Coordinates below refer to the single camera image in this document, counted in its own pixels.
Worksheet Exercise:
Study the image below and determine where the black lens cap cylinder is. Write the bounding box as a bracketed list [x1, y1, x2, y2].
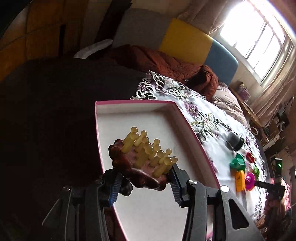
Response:
[226, 132, 244, 152]

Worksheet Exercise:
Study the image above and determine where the rust orange quilted blanket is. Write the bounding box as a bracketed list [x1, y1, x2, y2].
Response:
[108, 45, 218, 101]

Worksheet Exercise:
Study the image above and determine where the pale pink duvet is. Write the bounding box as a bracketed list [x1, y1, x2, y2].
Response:
[210, 82, 249, 128]

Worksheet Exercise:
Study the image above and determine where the person's right hand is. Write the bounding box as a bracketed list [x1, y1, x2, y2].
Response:
[264, 193, 286, 228]

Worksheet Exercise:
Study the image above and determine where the shiny red capsule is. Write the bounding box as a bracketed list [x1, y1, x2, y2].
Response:
[245, 152, 256, 163]

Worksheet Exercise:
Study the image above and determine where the yellow plastic toy piece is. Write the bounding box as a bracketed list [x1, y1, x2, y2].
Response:
[231, 169, 245, 192]

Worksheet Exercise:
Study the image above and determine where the white pillow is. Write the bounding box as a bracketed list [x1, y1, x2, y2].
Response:
[73, 39, 113, 59]

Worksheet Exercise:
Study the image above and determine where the green white plug nightlight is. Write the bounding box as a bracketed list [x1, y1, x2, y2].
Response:
[252, 166, 260, 180]

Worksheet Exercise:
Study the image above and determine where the purple gift box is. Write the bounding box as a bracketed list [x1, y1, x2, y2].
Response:
[236, 83, 251, 102]

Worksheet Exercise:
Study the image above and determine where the wooden side table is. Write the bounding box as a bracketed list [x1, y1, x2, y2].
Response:
[229, 87, 269, 143]

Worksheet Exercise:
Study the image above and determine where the wooden wardrobe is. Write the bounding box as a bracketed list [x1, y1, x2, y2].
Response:
[1, 1, 111, 79]

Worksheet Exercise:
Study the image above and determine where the pink rimmed white box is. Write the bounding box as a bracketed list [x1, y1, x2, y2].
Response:
[95, 99, 220, 241]

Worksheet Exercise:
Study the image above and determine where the magenta plastic spool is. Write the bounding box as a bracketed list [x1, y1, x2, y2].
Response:
[245, 172, 256, 191]

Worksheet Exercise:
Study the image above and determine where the white curtain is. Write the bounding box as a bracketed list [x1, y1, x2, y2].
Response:
[251, 46, 295, 126]

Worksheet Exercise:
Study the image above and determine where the white floral embroidered tablecloth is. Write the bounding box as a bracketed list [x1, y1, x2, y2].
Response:
[129, 70, 269, 223]

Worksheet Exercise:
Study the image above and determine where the brown massager with yellow pegs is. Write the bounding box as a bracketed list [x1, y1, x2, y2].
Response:
[108, 126, 178, 196]

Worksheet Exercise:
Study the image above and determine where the green plastic mould cylinder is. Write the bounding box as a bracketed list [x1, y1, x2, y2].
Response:
[229, 153, 246, 172]

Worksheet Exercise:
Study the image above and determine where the grey yellow blue headboard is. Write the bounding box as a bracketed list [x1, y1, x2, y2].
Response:
[112, 8, 238, 85]

